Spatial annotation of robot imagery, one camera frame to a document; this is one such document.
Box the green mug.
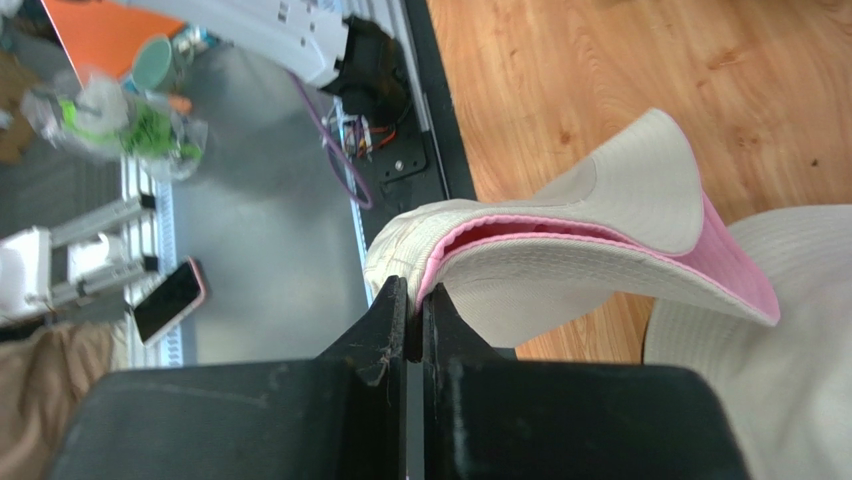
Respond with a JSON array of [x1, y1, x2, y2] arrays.
[[130, 35, 186, 93]]

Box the clear plastic bag green items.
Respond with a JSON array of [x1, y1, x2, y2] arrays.
[[21, 69, 208, 182]]

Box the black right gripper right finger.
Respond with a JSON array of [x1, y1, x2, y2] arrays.
[[422, 287, 748, 479]]

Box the black smartphone pink case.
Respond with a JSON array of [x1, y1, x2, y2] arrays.
[[131, 257, 207, 347]]

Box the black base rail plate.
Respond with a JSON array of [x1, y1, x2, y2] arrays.
[[339, 1, 477, 213]]

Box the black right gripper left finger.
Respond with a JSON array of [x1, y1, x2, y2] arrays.
[[49, 276, 408, 479]]

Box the beige bucket hat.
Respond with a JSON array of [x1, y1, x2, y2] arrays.
[[643, 205, 851, 479]]

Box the pink and beige reversible hat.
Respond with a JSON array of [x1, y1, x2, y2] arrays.
[[363, 109, 780, 348]]

